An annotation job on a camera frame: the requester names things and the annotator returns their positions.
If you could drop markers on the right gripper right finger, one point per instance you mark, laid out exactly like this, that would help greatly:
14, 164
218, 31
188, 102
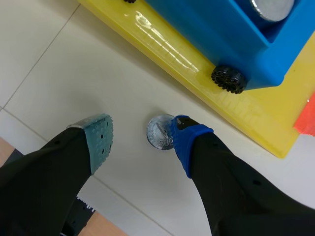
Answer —
236, 186

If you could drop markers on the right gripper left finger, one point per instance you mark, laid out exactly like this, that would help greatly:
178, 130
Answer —
49, 177

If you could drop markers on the blue cart with black wheels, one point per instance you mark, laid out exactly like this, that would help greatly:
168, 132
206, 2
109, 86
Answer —
221, 41

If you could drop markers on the round silver metal weight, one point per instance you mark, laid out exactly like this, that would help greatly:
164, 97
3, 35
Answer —
272, 8
158, 135

